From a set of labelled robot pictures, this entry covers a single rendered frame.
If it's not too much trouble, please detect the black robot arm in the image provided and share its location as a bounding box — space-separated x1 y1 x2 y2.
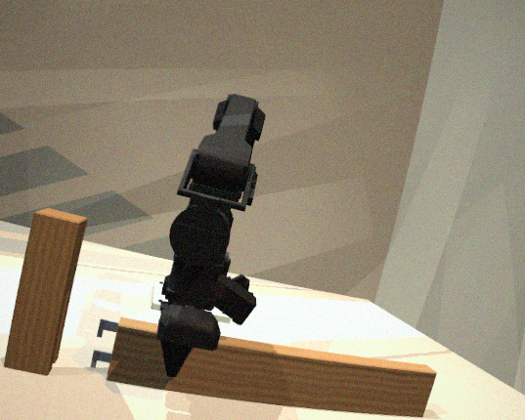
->
169 94 266 326

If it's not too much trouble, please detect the wooden headboard post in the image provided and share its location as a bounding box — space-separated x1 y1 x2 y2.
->
4 208 88 376

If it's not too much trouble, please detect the brown wooden rail with steel hooks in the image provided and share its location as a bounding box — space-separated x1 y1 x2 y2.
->
90 316 437 417

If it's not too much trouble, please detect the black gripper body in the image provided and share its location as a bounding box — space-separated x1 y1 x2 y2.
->
156 252 224 351

